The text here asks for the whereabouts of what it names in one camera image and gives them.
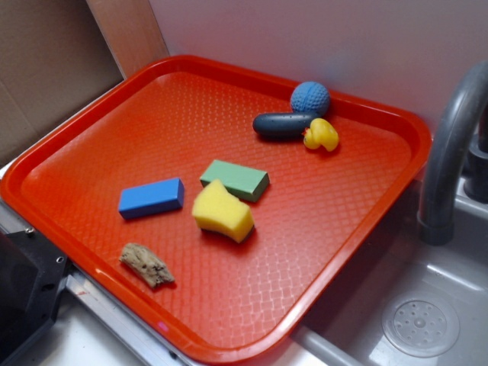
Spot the red plastic tray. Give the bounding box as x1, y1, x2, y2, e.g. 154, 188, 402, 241
1, 56, 432, 365

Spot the grey toy sink basin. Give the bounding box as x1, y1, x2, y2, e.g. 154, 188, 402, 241
290, 167, 488, 366

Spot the brown cardboard panel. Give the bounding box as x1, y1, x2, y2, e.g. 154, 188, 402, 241
1, 1, 169, 165

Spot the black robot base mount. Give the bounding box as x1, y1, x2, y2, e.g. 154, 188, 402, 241
1, 228, 70, 365

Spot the grey toy faucet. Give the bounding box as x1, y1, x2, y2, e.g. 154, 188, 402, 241
417, 61, 487, 246

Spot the dark plastic pickle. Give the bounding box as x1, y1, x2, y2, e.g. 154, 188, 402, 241
252, 112, 320, 140

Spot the blue rectangular block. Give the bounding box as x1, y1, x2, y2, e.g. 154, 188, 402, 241
118, 178, 185, 220

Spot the yellow rubber duck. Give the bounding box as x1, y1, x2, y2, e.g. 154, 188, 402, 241
303, 118, 339, 152

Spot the blue dimpled ball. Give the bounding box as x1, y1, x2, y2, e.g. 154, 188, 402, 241
291, 82, 331, 115

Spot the green rectangular block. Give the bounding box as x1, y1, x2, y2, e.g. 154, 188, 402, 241
200, 160, 270, 203

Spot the yellow sponge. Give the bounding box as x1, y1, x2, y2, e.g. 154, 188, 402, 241
191, 179, 255, 243

